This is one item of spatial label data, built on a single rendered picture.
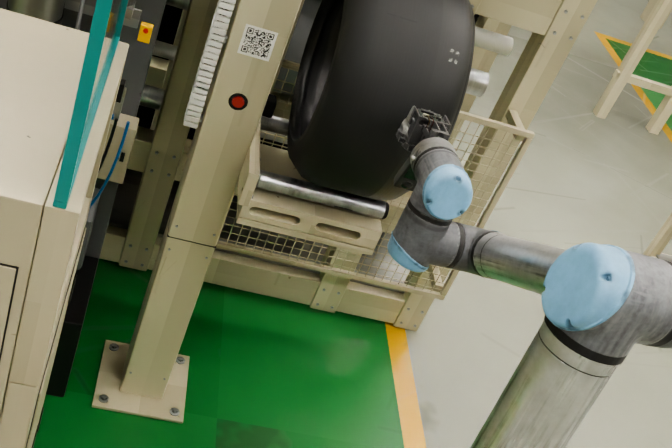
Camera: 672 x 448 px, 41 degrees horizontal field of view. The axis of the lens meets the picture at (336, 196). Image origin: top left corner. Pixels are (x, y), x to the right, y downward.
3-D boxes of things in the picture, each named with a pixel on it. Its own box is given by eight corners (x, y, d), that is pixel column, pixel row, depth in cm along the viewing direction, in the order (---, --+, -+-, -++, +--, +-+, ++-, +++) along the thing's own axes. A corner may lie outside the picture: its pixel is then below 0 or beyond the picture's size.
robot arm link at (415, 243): (442, 282, 170) (471, 229, 165) (389, 270, 166) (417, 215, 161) (428, 254, 178) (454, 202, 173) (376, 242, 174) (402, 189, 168)
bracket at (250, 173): (237, 204, 214) (248, 172, 208) (241, 120, 246) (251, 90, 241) (250, 208, 214) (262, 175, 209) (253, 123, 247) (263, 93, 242)
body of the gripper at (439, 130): (446, 114, 183) (459, 139, 173) (431, 150, 187) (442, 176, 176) (412, 104, 181) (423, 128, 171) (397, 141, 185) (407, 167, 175)
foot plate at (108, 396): (91, 407, 258) (92, 402, 256) (105, 341, 279) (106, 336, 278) (182, 423, 264) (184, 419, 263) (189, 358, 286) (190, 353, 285)
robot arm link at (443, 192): (414, 216, 160) (438, 169, 156) (403, 183, 171) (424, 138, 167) (460, 230, 162) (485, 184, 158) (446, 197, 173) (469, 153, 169)
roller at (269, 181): (252, 173, 219) (249, 189, 217) (256, 165, 216) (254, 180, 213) (383, 207, 228) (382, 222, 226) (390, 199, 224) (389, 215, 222)
